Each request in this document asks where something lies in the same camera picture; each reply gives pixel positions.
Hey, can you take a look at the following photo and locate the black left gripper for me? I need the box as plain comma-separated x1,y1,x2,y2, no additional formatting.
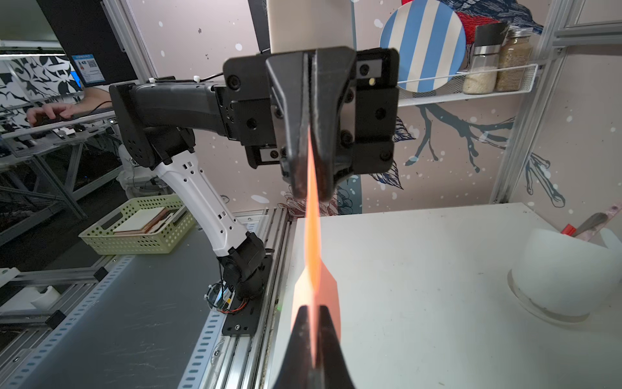
222,47,399,202

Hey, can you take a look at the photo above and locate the person's hand at desk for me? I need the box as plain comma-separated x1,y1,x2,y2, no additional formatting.
27,86,112,127

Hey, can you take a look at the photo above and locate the brown spice jar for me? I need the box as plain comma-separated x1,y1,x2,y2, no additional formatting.
495,27,533,92

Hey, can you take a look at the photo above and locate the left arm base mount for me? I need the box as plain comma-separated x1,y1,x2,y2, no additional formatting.
204,254,273,336

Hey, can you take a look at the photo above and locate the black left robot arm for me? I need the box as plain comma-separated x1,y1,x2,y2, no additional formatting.
109,46,399,300

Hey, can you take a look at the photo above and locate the white utensil cup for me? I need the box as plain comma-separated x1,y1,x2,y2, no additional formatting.
507,229,621,324

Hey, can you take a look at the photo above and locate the black lid spice jar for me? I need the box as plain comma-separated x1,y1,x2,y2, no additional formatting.
463,22,508,95

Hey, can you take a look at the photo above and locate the blue striped plate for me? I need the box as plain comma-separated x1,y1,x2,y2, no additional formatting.
380,0,467,93

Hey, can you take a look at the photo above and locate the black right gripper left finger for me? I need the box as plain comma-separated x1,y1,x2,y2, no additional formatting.
273,306,313,389

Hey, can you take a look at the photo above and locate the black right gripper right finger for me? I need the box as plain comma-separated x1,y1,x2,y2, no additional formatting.
317,306,355,389

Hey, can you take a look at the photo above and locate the green plastic basket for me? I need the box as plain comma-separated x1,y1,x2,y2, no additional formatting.
79,194,196,255

